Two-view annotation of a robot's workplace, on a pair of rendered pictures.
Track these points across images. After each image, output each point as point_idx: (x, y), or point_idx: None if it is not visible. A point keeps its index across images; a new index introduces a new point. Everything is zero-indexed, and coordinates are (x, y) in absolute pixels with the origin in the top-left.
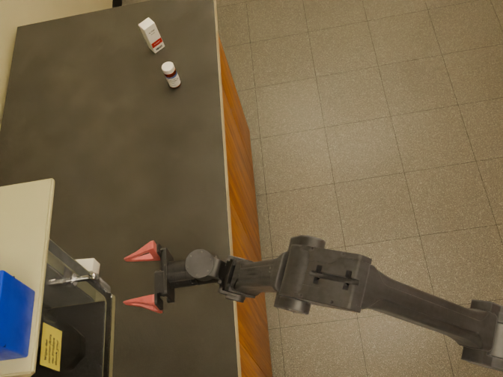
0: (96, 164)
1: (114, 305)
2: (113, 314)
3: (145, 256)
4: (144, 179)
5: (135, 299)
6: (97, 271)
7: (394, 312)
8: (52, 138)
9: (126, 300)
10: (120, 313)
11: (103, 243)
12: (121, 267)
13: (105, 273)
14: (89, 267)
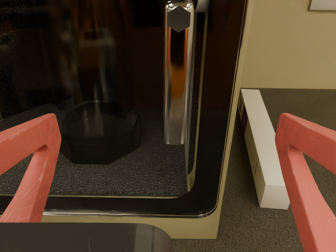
0: None
1: (195, 237)
2: (173, 233)
3: (331, 228)
4: None
5: (2, 134)
6: (269, 203)
7: None
8: None
9: (45, 117)
10: (176, 250)
11: (335, 214)
12: (287, 250)
13: (268, 220)
14: (272, 180)
